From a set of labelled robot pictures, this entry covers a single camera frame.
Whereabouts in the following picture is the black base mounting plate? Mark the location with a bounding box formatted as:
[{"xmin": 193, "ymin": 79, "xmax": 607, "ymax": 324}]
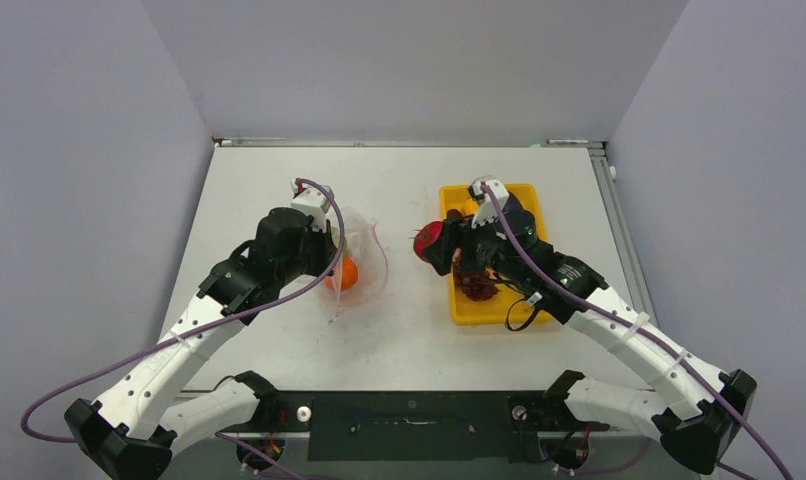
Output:
[{"xmin": 246, "ymin": 390, "xmax": 606, "ymax": 462}]

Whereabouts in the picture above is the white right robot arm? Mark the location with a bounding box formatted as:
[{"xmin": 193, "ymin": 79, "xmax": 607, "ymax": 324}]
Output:
[{"xmin": 413, "ymin": 210, "xmax": 757, "ymax": 475}]

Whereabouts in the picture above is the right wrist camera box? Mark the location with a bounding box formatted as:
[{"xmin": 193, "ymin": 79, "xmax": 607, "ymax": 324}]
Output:
[{"xmin": 468, "ymin": 176, "xmax": 510, "ymax": 228}]

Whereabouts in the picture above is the red tomato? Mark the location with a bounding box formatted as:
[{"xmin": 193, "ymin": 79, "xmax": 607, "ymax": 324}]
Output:
[{"xmin": 413, "ymin": 220, "xmax": 443, "ymax": 263}]

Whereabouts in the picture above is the clear zip top bag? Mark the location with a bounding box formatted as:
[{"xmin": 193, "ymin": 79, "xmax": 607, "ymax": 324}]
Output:
[{"xmin": 315, "ymin": 206, "xmax": 388, "ymax": 323}]

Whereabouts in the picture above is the aluminium frame rail right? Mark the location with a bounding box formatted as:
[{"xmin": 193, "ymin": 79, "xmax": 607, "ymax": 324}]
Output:
[{"xmin": 587, "ymin": 141, "xmax": 714, "ymax": 439}]

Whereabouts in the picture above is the aluminium frame rail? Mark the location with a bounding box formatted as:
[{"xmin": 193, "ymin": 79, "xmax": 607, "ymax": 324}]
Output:
[
  {"xmin": 587, "ymin": 141, "xmax": 714, "ymax": 439},
  {"xmin": 212, "ymin": 137, "xmax": 606, "ymax": 150}
]

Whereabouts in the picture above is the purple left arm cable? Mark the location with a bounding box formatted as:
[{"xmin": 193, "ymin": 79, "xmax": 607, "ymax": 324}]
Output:
[{"xmin": 19, "ymin": 177, "xmax": 347, "ymax": 480}]

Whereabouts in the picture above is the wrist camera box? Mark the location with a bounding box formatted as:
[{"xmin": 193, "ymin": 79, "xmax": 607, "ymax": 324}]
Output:
[
  {"xmin": 290, "ymin": 178, "xmax": 334, "ymax": 232},
  {"xmin": 468, "ymin": 176, "xmax": 510, "ymax": 228}
]

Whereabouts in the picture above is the green cabbage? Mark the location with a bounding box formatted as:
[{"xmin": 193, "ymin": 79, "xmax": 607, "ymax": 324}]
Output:
[{"xmin": 330, "ymin": 226, "xmax": 349, "ymax": 257}]

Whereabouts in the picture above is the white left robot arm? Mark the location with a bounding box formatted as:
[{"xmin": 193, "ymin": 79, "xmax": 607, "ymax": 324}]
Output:
[{"xmin": 64, "ymin": 207, "xmax": 336, "ymax": 479}]

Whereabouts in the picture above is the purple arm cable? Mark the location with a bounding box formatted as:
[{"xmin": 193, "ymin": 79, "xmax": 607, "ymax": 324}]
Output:
[
  {"xmin": 19, "ymin": 177, "xmax": 347, "ymax": 480},
  {"xmin": 479, "ymin": 182, "xmax": 795, "ymax": 480}
]

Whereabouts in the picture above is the yellow plastic tray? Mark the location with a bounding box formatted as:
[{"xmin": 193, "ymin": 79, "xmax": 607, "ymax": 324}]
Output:
[{"xmin": 439, "ymin": 183, "xmax": 548, "ymax": 328}]

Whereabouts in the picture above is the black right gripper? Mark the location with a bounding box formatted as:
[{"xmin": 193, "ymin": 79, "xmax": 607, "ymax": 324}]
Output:
[{"xmin": 425, "ymin": 205, "xmax": 528, "ymax": 285}]

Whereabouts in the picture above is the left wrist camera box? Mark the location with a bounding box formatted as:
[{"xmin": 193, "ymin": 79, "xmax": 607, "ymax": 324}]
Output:
[{"xmin": 290, "ymin": 178, "xmax": 334, "ymax": 232}]

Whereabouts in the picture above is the red grape bunch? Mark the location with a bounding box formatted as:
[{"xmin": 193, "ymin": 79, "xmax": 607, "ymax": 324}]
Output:
[{"xmin": 453, "ymin": 267, "xmax": 499, "ymax": 302}]

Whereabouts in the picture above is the aluminium frame rail back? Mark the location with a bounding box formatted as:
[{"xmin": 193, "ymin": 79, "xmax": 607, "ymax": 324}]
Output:
[{"xmin": 212, "ymin": 137, "xmax": 606, "ymax": 150}]

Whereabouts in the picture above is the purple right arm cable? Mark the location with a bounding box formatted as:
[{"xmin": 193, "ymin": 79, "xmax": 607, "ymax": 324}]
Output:
[{"xmin": 479, "ymin": 182, "xmax": 795, "ymax": 480}]

